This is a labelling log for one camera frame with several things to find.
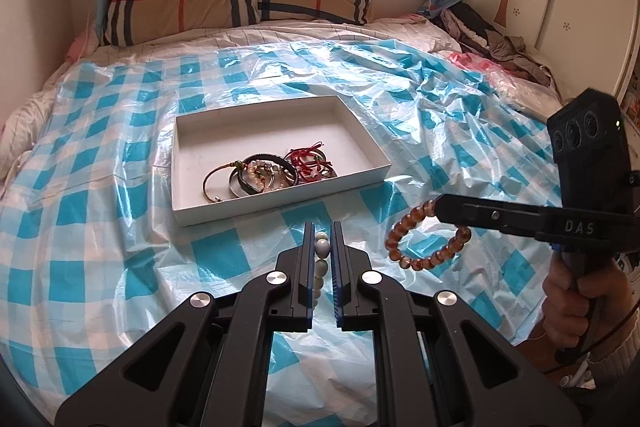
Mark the silver cuff bangle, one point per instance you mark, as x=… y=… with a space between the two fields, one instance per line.
x=235 y=186

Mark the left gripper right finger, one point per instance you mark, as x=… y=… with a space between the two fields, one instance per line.
x=364 y=299

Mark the pile of dark clothes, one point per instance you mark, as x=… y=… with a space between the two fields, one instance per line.
x=477 y=36

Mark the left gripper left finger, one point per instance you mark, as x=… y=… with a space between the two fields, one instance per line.
x=281 y=300

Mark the white shallow cardboard box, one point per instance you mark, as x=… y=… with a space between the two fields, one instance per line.
x=263 y=141

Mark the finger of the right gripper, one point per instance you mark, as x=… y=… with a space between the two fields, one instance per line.
x=490 y=214

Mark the black camera box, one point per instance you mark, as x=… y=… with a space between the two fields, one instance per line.
x=589 y=146

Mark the person right hand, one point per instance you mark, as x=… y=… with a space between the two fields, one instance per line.
x=600 y=299

